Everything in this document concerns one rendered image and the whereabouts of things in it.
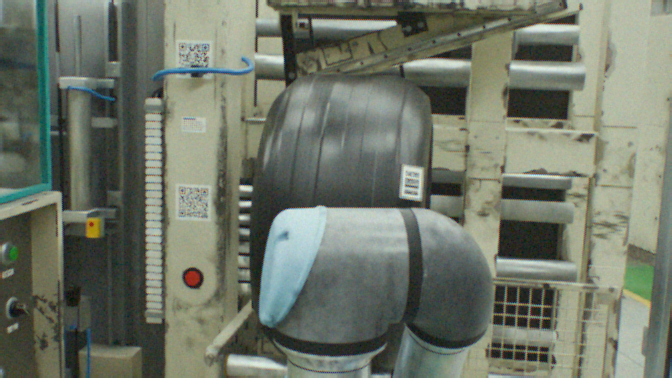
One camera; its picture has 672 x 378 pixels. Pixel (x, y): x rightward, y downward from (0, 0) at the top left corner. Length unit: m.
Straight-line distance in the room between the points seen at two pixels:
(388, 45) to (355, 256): 1.23
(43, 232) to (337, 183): 0.53
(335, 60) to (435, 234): 1.21
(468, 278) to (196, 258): 0.95
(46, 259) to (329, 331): 0.84
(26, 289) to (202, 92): 0.50
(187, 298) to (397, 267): 0.98
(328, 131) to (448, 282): 0.68
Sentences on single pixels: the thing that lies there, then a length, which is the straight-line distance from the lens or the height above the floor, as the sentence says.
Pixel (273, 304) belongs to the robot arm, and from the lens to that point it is 0.73.
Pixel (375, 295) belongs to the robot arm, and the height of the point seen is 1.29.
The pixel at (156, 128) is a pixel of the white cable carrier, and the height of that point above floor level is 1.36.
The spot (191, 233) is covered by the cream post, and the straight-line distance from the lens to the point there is 1.63.
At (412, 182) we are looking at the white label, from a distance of 1.35.
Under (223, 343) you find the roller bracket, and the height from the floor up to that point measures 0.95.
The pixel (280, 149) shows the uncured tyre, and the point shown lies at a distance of 1.39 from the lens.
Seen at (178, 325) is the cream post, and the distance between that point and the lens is 1.70.
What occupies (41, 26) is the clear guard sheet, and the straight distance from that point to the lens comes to 1.46.
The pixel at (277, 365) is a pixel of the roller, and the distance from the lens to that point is 1.58.
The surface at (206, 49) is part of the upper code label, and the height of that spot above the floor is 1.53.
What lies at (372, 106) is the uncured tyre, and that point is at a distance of 1.43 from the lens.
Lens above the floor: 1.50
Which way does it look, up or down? 9 degrees down
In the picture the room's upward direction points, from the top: 2 degrees clockwise
